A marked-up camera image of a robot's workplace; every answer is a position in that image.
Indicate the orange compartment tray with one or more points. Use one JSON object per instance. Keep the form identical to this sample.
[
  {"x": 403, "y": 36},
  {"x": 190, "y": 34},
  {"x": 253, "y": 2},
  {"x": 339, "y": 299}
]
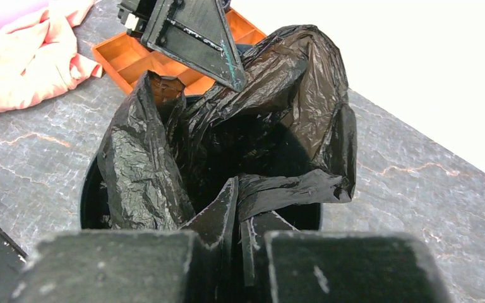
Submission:
[{"x": 124, "y": 59}]

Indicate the dark blue trash bin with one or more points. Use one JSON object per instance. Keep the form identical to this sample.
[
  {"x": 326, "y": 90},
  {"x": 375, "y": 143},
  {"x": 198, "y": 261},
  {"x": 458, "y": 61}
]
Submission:
[{"x": 136, "y": 183}]

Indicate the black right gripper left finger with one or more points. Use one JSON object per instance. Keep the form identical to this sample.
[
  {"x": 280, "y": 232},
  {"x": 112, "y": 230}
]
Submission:
[{"x": 192, "y": 264}]

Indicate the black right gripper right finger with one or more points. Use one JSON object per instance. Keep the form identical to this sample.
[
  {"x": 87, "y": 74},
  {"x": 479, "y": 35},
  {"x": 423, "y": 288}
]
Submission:
[{"x": 284, "y": 264}]

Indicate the black trash bag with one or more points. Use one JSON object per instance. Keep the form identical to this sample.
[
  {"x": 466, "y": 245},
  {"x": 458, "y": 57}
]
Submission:
[{"x": 289, "y": 138}]

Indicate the pink cloth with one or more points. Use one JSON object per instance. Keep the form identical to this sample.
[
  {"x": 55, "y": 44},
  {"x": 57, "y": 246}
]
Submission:
[{"x": 39, "y": 57}]

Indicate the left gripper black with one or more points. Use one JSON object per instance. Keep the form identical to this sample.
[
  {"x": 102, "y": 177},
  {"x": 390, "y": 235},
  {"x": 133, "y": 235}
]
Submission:
[{"x": 193, "y": 33}]

